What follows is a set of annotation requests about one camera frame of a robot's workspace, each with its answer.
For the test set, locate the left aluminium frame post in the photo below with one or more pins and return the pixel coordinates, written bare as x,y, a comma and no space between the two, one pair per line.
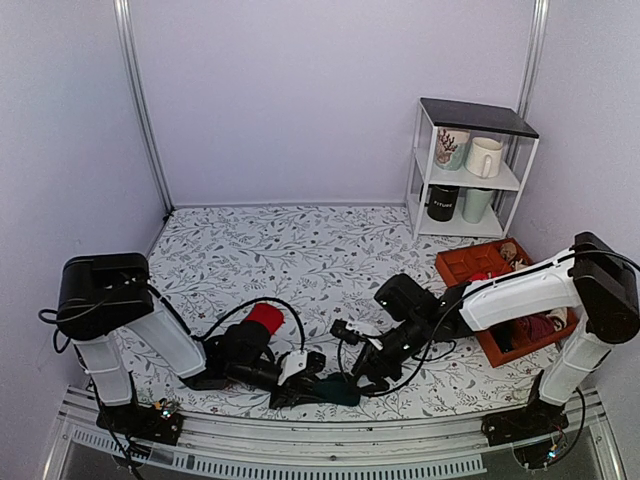
124,25

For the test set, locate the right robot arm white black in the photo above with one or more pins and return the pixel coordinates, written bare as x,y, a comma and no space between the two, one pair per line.
589,276

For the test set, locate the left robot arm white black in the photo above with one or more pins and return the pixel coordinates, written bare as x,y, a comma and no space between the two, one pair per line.
101,294

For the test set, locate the floral ceramic mug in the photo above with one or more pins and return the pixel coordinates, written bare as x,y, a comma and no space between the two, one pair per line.
451,148

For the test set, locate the red snowflake rolled sock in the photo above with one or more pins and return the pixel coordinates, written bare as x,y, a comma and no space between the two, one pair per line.
482,276

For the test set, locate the beige rolled sock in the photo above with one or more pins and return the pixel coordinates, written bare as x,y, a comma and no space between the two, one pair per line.
512,256

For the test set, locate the white wire shelf rack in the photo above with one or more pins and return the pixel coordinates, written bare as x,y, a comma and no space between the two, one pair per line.
520,142

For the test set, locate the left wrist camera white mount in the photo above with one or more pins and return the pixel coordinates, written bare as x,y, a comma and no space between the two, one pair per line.
300,361

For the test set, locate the pale green cup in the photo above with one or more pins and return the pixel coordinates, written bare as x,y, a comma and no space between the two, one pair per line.
476,203

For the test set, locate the dark green reindeer sock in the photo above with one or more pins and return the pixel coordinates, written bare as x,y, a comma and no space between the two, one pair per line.
336,389

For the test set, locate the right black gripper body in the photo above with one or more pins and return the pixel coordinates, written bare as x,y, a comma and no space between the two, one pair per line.
412,328

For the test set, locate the white ribbed mug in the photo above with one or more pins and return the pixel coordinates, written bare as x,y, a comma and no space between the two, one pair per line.
484,157

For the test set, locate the floral patterned table mat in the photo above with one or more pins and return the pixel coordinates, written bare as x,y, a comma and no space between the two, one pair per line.
326,263

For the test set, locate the black mug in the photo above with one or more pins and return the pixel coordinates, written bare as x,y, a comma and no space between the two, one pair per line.
442,202

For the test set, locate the aluminium frame post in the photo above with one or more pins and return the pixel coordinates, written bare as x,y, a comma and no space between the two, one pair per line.
533,55
124,25

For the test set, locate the front aluminium rail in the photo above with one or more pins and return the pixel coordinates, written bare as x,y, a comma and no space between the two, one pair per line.
221,447

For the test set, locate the right aluminium frame post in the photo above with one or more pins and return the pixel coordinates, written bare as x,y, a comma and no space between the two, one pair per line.
533,55

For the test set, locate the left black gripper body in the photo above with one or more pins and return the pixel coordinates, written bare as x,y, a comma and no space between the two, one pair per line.
242,375

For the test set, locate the orange compartment organizer tray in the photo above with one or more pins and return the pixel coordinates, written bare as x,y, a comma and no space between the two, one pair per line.
516,338

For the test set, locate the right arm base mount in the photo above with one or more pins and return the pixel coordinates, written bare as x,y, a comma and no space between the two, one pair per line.
535,419

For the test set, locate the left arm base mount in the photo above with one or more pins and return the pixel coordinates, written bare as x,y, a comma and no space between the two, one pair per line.
159,422

